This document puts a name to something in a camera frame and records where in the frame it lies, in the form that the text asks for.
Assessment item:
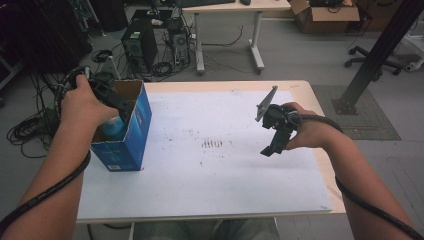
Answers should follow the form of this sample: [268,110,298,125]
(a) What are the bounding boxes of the dark cabinet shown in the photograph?
[0,0,93,75]

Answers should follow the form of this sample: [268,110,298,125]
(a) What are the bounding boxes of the person's grey jeans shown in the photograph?
[133,218,281,240]

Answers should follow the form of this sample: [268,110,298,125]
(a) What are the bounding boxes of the black office chair base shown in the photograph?
[344,45,405,76]

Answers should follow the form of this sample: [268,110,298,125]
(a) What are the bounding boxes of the blue spray bottle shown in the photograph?
[101,114,130,141]

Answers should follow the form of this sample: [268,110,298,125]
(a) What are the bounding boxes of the black computer tower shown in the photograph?
[120,18,160,76]

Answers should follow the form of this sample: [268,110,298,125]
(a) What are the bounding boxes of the grey floor mat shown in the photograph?
[311,84,402,141]

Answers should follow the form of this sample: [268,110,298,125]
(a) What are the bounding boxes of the coiled black cable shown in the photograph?
[151,61,175,78]
[90,49,114,64]

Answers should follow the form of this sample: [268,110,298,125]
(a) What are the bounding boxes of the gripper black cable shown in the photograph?
[0,65,92,236]
[298,113,424,240]

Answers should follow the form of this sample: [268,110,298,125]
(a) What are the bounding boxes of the person's right hand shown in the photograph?
[281,101,338,151]

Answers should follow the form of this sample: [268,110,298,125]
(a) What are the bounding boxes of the person's left hand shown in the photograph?
[59,74,120,130]

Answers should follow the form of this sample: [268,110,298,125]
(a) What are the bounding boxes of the small grey computer case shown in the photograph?
[168,19,192,66]

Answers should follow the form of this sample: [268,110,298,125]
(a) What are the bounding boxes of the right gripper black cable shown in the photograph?
[298,113,424,240]

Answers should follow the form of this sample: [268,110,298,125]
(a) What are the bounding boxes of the black metal post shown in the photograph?
[331,0,424,116]

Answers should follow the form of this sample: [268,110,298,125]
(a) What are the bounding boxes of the tangle of black floor cables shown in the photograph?
[6,74,62,160]

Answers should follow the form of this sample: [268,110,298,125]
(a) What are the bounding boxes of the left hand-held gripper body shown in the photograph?
[87,71,136,124]

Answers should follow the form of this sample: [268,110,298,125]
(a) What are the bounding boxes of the black keyboard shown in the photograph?
[176,0,237,9]

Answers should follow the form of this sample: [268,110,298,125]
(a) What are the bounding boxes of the white-legged wooden desk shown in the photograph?
[181,0,292,75]

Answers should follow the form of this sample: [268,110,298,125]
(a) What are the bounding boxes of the blue cardboard box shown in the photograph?
[90,79,153,173]

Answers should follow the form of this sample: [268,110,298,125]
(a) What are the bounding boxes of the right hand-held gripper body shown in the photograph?
[254,85,304,133]

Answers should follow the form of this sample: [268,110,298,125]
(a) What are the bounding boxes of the white paper sheet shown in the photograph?
[77,90,334,222]

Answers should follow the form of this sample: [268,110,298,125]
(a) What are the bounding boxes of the open brown cardboard box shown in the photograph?
[288,0,361,35]

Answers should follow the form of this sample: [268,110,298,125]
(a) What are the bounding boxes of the black cable under table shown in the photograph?
[87,223,133,232]

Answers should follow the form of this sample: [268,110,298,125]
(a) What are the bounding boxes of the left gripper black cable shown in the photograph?
[0,65,92,236]

